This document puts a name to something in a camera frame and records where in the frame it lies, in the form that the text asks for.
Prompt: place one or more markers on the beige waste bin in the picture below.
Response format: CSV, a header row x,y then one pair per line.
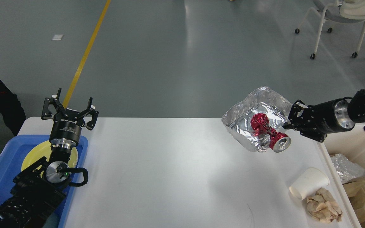
x,y
352,145

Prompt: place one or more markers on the brown paper ball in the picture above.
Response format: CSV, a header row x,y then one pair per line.
x,y
323,208

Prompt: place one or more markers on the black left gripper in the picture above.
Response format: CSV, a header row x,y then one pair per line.
x,y
67,128

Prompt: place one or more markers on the brown paper in bin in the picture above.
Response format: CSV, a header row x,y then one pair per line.
x,y
355,191

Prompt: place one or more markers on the yellow plastic plate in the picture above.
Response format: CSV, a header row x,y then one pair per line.
x,y
44,150

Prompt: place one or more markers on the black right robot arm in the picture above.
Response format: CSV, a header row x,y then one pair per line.
x,y
356,108

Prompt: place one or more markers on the white paper cup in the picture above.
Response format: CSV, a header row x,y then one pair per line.
x,y
308,182

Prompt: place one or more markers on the foil tray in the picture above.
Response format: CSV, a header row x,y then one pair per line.
x,y
261,100
346,170

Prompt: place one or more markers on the blue plastic tray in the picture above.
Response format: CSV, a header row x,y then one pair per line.
x,y
11,160

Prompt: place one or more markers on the red crushed can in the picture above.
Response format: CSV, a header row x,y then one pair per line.
x,y
278,141

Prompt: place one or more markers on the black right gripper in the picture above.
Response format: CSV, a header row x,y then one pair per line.
x,y
325,118

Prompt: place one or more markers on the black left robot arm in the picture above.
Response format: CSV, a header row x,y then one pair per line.
x,y
38,189

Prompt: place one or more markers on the white office chair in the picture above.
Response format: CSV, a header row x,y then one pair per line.
x,y
337,11

